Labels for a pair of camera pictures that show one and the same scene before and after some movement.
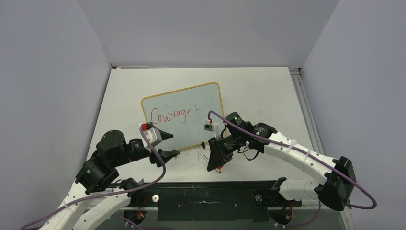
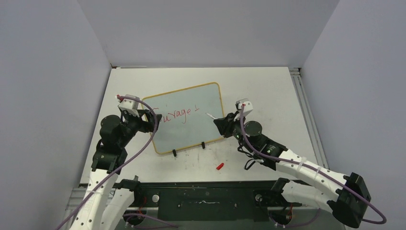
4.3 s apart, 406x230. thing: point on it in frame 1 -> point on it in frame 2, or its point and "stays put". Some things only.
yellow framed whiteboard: [181, 114] stays put
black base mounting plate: [208, 201] stays put
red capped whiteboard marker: [218, 170] -> [212, 117]
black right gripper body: [230, 142] -> [232, 128]
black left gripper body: [136, 153] -> [133, 123]
